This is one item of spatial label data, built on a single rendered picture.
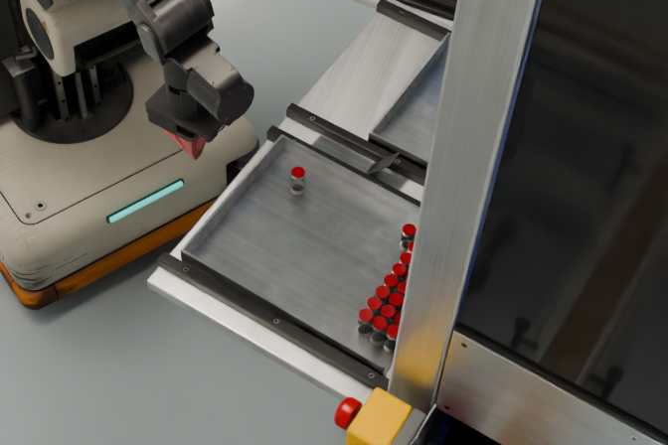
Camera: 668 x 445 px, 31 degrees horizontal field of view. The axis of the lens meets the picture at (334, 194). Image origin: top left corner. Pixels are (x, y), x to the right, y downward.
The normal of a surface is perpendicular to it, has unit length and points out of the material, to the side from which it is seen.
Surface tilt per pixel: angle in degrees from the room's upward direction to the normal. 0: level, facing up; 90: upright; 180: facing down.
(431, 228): 90
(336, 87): 0
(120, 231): 90
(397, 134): 0
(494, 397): 90
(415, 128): 0
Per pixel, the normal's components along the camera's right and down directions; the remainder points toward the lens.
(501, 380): -0.53, 0.67
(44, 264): 0.58, 0.67
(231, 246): 0.04, -0.59
